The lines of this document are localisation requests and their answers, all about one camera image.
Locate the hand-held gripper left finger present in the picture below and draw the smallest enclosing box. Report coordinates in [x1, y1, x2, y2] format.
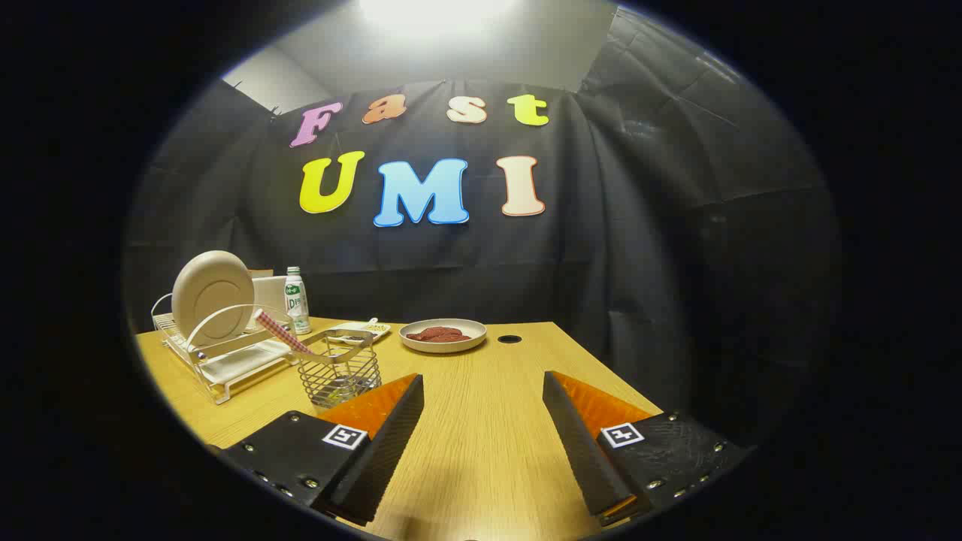
[216, 373, 425, 527]

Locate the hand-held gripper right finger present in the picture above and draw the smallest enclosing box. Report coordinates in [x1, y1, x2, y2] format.
[543, 370, 755, 527]

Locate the metal wire basket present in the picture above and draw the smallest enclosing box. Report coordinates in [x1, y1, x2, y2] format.
[298, 328, 383, 410]

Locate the spoon with checked handle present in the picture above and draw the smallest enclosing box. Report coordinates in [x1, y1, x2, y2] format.
[254, 309, 318, 356]

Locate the white wire dish rack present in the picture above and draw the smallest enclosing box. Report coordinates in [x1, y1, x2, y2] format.
[150, 293, 303, 405]

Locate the beige round plate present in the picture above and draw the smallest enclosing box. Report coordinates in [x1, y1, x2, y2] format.
[171, 250, 256, 348]

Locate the beige plate with meat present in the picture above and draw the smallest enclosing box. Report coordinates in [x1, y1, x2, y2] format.
[398, 319, 488, 354]

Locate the white divided dish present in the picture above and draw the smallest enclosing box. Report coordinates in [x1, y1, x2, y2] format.
[328, 319, 392, 346]

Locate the white bottle with green label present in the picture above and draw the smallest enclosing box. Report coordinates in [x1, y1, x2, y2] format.
[284, 266, 312, 335]

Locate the black backdrop cloth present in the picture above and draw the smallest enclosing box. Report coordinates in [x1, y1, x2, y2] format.
[124, 8, 839, 444]

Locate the white toaster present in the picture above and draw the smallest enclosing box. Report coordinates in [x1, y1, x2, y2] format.
[252, 275, 291, 332]

